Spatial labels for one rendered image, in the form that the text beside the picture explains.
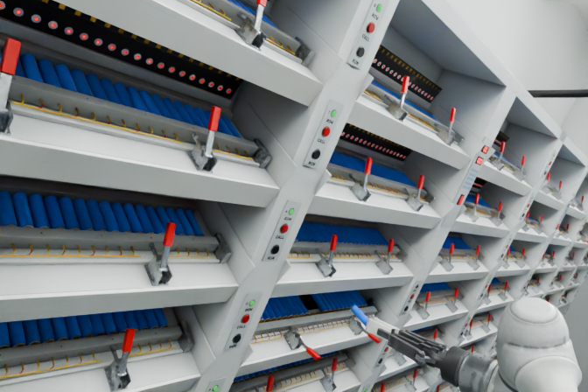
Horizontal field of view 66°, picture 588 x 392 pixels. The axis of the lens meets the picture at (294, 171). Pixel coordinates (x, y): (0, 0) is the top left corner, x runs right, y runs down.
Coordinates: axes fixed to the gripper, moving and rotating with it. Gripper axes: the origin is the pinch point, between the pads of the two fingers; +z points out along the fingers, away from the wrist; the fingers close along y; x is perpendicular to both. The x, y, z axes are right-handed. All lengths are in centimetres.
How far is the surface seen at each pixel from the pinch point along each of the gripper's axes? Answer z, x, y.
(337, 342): 11.3, 8.4, -0.5
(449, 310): 13, 7, -79
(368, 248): 12.7, -16.1, -6.9
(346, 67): -2, -51, 40
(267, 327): 15.1, 3.3, 23.5
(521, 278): 11, -4, -167
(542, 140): 1, -66, -97
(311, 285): 7.9, -8.8, 20.9
